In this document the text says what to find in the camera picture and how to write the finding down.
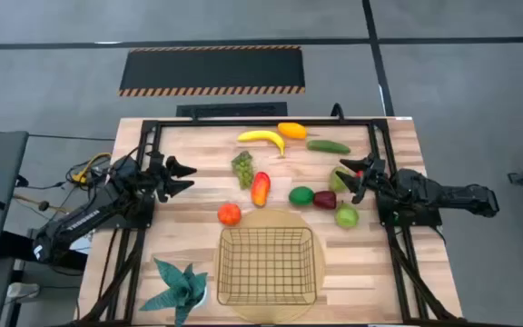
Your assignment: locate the yellow banana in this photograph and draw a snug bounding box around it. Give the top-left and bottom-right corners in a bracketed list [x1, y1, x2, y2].
[236, 130, 287, 159]

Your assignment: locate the green artificial plant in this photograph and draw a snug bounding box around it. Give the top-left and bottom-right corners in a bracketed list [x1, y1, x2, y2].
[139, 257, 209, 327]

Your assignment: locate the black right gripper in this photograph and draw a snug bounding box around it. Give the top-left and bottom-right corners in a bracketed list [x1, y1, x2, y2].
[335, 153, 388, 204]

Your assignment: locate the yellow cable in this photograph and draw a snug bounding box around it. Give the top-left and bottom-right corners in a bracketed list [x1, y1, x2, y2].
[71, 152, 113, 185]

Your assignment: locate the black cable bundle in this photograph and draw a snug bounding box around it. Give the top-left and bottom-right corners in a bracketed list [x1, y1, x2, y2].
[15, 154, 117, 219]

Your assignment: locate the white printed paper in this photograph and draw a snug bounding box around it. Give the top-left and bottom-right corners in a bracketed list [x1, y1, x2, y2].
[68, 232, 93, 255]

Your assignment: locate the yellow-orange mango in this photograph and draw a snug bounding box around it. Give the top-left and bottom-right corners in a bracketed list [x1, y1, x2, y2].
[277, 122, 309, 140]

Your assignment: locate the red-orange mango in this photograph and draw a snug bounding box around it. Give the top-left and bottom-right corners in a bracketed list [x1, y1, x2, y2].
[250, 171, 272, 208]

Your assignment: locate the black wire basket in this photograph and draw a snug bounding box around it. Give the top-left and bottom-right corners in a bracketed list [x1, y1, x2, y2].
[216, 226, 318, 307]

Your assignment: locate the green grape bunch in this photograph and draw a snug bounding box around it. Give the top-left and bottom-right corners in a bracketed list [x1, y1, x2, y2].
[231, 150, 255, 191]

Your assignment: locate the green lime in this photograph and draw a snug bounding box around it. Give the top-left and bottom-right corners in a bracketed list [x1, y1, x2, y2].
[288, 185, 316, 207]

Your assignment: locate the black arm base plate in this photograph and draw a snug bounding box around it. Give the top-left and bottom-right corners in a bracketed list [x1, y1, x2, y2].
[102, 193, 156, 230]
[376, 193, 443, 228]

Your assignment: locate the white plant pot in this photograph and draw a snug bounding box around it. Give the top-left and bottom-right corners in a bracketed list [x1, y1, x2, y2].
[192, 284, 209, 310]

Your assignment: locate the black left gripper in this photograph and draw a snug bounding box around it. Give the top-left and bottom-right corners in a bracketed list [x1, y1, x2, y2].
[143, 152, 198, 204]

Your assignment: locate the dark red apple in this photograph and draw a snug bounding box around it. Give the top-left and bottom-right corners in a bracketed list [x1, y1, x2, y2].
[312, 190, 338, 211]

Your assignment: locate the round woven placemat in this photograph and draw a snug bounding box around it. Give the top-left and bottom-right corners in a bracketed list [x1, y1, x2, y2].
[213, 207, 326, 325]

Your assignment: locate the black metal table frame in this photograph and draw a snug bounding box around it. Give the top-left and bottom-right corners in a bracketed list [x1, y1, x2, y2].
[78, 116, 467, 327]

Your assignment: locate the green cucumber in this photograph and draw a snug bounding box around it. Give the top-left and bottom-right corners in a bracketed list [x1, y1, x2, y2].
[306, 139, 351, 155]

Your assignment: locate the black hazard-striped floor mat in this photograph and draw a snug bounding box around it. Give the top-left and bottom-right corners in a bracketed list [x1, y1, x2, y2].
[117, 45, 307, 97]

